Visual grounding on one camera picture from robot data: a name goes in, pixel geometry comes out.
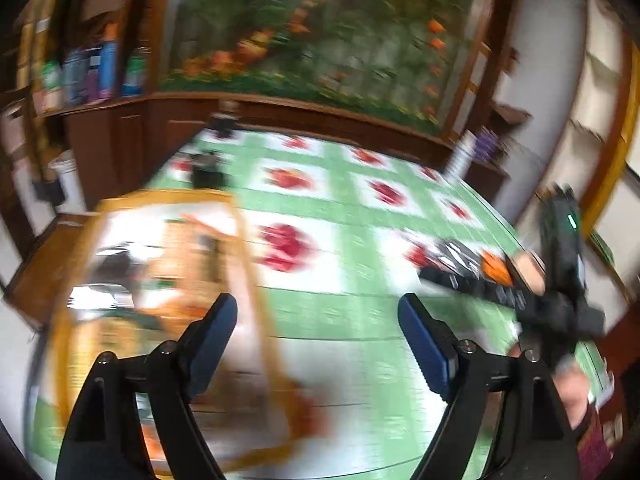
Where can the light green packet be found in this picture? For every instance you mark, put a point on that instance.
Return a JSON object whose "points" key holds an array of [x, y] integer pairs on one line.
{"points": [[50, 77]]}

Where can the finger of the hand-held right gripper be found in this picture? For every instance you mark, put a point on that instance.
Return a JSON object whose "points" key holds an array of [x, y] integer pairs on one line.
{"points": [[470, 282]]}

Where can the green fruit-print tablecloth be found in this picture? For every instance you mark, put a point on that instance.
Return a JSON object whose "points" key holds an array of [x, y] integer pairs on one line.
{"points": [[350, 200]]}

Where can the person's right hand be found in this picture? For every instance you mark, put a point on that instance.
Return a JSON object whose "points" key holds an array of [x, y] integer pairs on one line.
{"points": [[572, 390]]}

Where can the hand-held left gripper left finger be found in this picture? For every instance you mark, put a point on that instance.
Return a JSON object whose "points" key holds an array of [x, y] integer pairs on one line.
{"points": [[215, 340]]}

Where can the white bucket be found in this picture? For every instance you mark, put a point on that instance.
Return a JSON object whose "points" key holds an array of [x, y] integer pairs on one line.
{"points": [[67, 180]]}

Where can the large black desk holder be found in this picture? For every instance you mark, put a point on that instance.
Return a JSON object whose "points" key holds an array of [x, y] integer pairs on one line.
{"points": [[207, 170]]}

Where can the small black desk holder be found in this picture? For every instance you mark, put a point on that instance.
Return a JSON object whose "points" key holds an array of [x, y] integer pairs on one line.
{"points": [[225, 122]]}

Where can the white spray bottle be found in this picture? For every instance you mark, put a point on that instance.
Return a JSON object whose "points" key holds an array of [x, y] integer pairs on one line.
{"points": [[460, 157]]}

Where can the flat orange snack packet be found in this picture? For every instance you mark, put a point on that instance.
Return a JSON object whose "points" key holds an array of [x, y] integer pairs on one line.
{"points": [[495, 265]]}

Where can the blue bottle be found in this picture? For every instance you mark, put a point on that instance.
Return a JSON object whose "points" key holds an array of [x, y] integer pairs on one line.
{"points": [[107, 65]]}

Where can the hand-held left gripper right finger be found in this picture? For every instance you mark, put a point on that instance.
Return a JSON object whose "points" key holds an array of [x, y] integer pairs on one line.
{"points": [[427, 345]]}

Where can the yellow cardboard box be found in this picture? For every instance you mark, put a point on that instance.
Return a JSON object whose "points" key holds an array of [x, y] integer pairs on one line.
{"points": [[150, 260]]}

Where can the wooden display cabinet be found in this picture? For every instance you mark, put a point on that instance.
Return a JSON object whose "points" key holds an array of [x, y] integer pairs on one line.
{"points": [[125, 150]]}

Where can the artificial flower display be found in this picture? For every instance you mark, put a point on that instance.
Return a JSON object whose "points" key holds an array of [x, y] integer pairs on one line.
{"points": [[310, 25]]}

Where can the black foil snack packet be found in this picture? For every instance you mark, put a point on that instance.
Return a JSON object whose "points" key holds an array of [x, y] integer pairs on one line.
{"points": [[455, 252]]}

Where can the silver foil packet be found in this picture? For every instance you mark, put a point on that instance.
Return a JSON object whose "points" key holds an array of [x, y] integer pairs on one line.
{"points": [[97, 297]]}

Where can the green-white bag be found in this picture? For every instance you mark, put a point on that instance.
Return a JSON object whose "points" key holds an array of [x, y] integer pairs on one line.
{"points": [[134, 72]]}

